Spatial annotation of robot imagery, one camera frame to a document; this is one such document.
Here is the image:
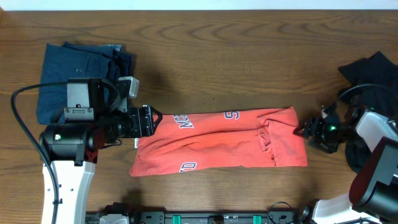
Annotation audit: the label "red t-shirt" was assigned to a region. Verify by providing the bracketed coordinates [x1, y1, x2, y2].
[129, 107, 308, 177]

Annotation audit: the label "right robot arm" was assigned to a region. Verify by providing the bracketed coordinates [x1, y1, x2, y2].
[294, 108, 397, 223]

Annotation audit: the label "black garment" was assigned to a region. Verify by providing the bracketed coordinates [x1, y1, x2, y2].
[338, 51, 397, 173]

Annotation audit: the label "folded navy blue pants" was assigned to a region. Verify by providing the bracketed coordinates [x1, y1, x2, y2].
[36, 42, 136, 124]

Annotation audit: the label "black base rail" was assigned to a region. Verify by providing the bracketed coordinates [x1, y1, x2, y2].
[83, 202, 312, 224]

